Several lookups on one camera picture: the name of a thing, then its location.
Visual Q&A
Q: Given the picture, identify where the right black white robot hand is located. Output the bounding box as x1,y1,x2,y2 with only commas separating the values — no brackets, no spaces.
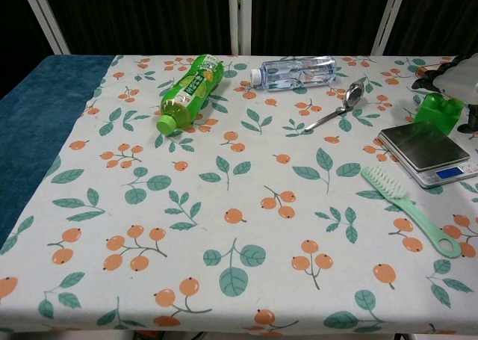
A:
412,54,478,134

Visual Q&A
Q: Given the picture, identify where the small green toy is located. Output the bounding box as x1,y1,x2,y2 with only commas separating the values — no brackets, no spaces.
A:
413,92,465,135

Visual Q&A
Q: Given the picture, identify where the silver digital kitchen scale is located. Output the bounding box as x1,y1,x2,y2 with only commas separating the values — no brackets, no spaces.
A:
376,123,478,189

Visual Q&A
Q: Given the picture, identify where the metal spoon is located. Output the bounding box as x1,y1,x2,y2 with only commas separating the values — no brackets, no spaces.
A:
304,81,365,132

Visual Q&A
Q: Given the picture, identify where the mint green plastic brush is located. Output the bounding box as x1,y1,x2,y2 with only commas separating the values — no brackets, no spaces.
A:
360,165,462,259

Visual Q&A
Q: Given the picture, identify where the clear plastic water bottle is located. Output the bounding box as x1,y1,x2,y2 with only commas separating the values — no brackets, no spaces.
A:
249,55,337,93

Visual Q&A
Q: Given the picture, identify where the floral leaf fruit tablecloth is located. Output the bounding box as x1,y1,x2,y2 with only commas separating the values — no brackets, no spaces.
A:
0,54,478,336

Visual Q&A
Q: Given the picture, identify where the green tea plastic bottle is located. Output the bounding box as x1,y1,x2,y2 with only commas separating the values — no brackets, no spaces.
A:
155,54,225,135

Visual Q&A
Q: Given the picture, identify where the blue table cover cloth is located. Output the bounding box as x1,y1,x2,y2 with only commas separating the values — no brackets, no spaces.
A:
0,55,115,244

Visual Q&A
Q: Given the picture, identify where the white partition frame post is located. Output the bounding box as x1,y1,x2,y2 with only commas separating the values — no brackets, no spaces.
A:
370,0,409,56
228,0,252,56
22,0,71,55

